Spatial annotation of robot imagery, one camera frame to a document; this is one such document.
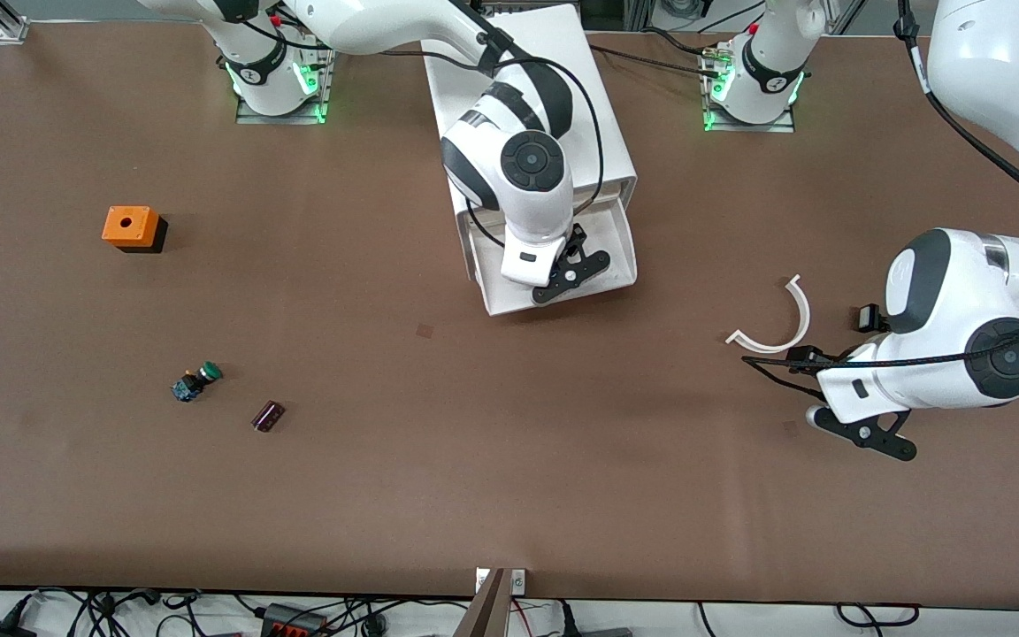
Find white plastic drawer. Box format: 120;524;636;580
485;196;640;317

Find white table edge clamp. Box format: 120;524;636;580
475;568;527;593

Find black power strip red switches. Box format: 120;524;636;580
260;603;326;637

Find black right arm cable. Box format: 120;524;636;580
244;18;606;253

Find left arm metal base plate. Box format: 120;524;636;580
702;40;798;134

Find white drawer cabinet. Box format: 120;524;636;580
419;3;639;286

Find orange box with hole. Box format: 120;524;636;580
103;206;168;255

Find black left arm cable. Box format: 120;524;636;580
742;0;1019;401

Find black plug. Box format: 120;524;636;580
561;602;634;637

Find black cable behind cabinet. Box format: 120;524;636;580
587;27;724;81

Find green push button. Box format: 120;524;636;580
171;361;224;403

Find black looped cable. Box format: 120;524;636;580
835;602;920;628

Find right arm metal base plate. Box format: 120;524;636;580
235;35;338;125

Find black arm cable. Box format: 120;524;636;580
742;0;1019;401
244;18;606;253

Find white curved plastic strip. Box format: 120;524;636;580
725;274;812;355

